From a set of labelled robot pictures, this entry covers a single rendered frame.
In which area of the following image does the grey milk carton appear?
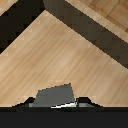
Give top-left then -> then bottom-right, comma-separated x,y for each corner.
32,82 -> 79,109

